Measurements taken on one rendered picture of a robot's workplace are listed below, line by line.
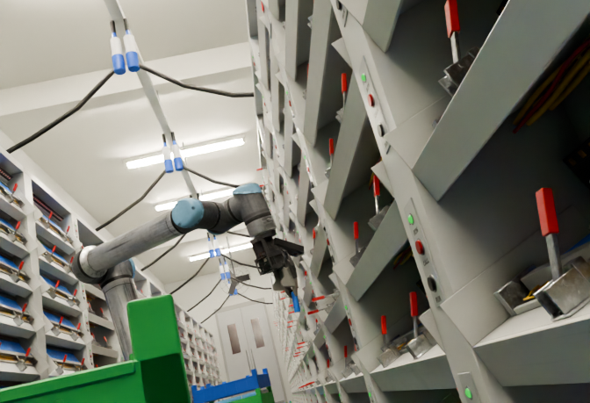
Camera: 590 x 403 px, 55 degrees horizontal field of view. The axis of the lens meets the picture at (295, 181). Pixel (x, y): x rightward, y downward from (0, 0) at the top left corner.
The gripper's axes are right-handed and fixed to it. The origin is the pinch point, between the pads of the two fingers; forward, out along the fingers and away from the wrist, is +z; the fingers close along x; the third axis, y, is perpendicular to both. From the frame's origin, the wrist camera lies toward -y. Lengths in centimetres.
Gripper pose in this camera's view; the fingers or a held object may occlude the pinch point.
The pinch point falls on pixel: (294, 291)
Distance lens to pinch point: 177.9
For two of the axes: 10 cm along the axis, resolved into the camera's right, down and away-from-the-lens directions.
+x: 5.8, -4.1, -7.0
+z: 3.9, 9.0, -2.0
